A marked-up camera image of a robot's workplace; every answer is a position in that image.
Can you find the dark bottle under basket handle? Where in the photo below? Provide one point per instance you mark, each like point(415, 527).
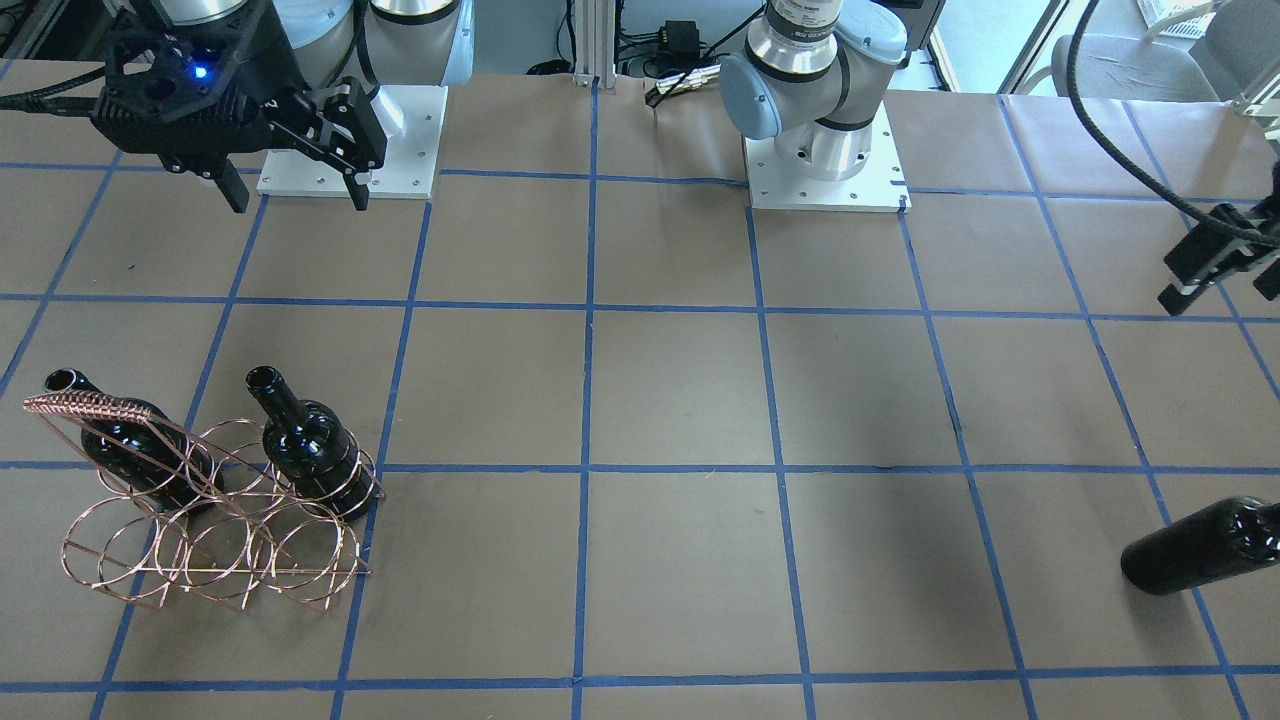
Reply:
point(159, 464)

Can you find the dark bottle at basket corner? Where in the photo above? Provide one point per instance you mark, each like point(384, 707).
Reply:
point(310, 447)

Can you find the copper wire wine basket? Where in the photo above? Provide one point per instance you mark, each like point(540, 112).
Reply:
point(245, 531)

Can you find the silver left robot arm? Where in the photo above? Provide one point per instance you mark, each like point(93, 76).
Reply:
point(806, 95)

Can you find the aluminium frame post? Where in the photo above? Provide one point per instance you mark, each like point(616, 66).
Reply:
point(594, 27)

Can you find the grey chair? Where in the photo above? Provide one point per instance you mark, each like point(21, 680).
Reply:
point(1238, 44)

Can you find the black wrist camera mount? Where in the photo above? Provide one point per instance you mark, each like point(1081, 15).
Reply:
point(166, 60)

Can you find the black power adapter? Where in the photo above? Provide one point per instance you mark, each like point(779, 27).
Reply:
point(679, 42)

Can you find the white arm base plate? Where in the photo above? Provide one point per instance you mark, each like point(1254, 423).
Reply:
point(819, 168)
point(389, 150)

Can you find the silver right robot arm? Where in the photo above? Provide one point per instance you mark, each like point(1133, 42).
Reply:
point(423, 43)

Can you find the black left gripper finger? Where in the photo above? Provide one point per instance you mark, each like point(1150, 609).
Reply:
point(1265, 255)
point(1204, 256)

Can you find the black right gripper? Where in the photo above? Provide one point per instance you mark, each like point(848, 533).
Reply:
point(262, 62)

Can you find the dark wine bottle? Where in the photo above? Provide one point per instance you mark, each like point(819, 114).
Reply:
point(1231, 537)

